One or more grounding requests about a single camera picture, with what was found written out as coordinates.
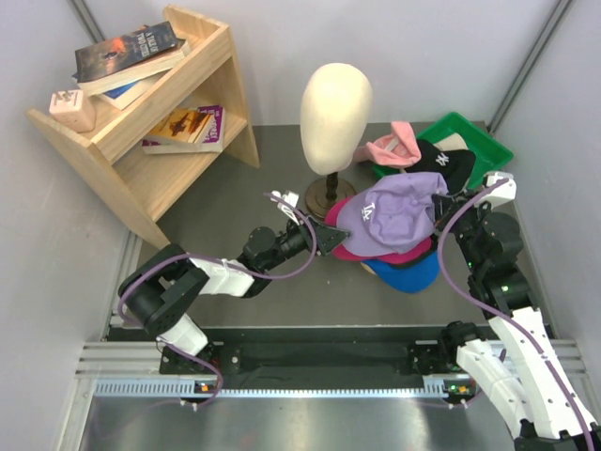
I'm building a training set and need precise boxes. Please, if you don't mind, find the orange purple paperback book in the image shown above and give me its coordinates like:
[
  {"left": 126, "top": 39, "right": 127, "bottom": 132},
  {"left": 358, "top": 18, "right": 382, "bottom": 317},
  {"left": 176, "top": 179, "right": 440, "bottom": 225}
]
[{"left": 141, "top": 105, "right": 225, "bottom": 155}]

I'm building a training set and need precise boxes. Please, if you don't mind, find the wooden bookshelf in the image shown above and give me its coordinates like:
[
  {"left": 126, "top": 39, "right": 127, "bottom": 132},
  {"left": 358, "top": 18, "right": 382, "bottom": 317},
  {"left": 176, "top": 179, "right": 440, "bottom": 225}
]
[{"left": 26, "top": 5, "right": 259, "bottom": 248}]

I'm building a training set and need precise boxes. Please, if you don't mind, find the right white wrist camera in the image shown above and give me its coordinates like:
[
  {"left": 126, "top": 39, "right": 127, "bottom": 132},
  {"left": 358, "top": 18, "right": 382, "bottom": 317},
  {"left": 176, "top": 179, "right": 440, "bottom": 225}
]
[{"left": 474, "top": 171, "right": 516, "bottom": 210}]

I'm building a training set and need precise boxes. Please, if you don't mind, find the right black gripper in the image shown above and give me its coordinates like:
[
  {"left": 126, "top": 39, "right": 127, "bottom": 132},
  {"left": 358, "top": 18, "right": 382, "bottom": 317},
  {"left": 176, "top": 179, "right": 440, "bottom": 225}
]
[{"left": 433, "top": 189, "right": 494, "bottom": 272}]

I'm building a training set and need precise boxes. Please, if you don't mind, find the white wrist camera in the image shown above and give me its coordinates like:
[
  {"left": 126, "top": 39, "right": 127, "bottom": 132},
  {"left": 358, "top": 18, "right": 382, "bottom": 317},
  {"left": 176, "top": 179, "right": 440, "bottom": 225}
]
[
  {"left": 270, "top": 191, "right": 300, "bottom": 225},
  {"left": 474, "top": 171, "right": 516, "bottom": 210}
]

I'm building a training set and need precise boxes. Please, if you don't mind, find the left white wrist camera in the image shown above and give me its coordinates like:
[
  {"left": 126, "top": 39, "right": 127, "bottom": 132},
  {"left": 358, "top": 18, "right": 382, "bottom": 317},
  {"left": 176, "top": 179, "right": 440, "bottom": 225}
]
[{"left": 270, "top": 191, "right": 300, "bottom": 225}]

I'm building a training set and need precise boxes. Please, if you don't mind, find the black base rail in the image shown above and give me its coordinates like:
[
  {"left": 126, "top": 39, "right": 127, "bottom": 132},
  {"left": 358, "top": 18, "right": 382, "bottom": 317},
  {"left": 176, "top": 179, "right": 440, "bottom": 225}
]
[{"left": 105, "top": 326, "right": 470, "bottom": 391}]

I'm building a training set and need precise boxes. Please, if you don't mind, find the black beige cap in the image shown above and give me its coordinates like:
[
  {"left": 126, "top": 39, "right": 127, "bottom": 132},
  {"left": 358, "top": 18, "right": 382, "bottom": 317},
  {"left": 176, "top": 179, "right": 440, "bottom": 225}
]
[{"left": 404, "top": 139, "right": 476, "bottom": 194}]

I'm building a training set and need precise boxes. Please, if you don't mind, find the grey cable duct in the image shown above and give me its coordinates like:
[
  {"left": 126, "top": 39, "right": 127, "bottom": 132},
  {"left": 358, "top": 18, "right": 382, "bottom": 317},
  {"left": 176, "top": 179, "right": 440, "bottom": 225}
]
[{"left": 93, "top": 375, "right": 470, "bottom": 399}]

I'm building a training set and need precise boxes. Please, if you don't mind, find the pink power adapter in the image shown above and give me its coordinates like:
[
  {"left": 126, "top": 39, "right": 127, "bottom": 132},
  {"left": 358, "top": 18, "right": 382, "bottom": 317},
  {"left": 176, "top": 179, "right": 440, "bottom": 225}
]
[{"left": 49, "top": 89, "right": 97, "bottom": 132}]

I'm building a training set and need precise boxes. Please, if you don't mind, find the cream mannequin head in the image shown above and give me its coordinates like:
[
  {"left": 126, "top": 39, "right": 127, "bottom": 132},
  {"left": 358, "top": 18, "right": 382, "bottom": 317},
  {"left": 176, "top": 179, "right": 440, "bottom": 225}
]
[{"left": 300, "top": 63, "right": 373, "bottom": 176}]

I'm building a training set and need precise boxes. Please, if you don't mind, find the blue cap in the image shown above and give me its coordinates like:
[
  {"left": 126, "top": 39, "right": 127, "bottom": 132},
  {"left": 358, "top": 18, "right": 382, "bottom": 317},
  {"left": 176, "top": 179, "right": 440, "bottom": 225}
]
[{"left": 364, "top": 254, "right": 439, "bottom": 294}]

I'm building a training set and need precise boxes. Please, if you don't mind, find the blue cover book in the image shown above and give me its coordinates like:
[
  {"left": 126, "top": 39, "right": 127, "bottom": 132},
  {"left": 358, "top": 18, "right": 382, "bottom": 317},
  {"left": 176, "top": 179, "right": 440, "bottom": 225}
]
[{"left": 99, "top": 76, "right": 157, "bottom": 110}]

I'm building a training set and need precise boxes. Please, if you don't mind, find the dark wooden mannequin stand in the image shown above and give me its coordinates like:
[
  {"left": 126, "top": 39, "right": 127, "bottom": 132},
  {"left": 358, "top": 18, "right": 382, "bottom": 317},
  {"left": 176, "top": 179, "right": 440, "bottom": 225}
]
[{"left": 304, "top": 172, "right": 356, "bottom": 220}]

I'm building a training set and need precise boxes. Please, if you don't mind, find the dark cover paperback book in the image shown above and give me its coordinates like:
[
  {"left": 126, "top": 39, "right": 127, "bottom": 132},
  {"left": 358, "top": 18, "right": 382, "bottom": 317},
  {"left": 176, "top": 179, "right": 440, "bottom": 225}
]
[{"left": 73, "top": 22, "right": 192, "bottom": 96}]

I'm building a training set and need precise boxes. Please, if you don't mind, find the green plastic bin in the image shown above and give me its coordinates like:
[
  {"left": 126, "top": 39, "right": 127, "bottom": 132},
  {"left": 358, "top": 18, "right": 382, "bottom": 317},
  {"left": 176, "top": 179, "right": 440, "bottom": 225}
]
[{"left": 373, "top": 113, "right": 513, "bottom": 190}]

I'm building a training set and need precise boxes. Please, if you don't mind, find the magenta cap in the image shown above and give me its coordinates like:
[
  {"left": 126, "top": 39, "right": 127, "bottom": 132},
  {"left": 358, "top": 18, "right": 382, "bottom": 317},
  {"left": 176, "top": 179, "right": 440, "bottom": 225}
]
[{"left": 323, "top": 196, "right": 433, "bottom": 267}]

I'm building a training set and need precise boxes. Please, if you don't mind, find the light pink cap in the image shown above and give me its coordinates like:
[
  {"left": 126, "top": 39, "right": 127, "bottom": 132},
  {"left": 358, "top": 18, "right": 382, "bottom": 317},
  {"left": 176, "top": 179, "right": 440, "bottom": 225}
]
[{"left": 352, "top": 121, "right": 422, "bottom": 169}]

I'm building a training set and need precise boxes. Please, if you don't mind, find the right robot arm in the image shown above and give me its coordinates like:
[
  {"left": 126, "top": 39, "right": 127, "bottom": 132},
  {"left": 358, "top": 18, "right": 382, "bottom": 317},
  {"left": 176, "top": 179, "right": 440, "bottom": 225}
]
[{"left": 433, "top": 194, "right": 600, "bottom": 450}]

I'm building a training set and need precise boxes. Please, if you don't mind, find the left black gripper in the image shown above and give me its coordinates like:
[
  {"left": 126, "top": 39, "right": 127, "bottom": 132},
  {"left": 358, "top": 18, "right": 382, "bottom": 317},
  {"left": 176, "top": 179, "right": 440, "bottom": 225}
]
[{"left": 264, "top": 210, "right": 351, "bottom": 272}]

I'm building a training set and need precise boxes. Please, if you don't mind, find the lavender cap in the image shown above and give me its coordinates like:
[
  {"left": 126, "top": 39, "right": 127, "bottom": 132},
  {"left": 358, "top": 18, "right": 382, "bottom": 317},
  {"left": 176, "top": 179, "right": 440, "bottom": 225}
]
[{"left": 336, "top": 173, "right": 448, "bottom": 257}]

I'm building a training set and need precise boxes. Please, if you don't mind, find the round wooden hat stand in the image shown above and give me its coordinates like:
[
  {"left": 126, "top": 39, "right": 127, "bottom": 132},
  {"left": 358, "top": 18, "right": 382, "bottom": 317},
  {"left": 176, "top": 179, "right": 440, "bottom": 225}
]
[{"left": 361, "top": 262, "right": 377, "bottom": 275}]

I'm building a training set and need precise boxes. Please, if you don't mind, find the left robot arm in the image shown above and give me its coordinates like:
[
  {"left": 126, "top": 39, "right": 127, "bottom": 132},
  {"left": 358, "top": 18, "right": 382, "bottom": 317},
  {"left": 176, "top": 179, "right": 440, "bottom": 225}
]
[{"left": 117, "top": 218, "right": 350, "bottom": 373}]

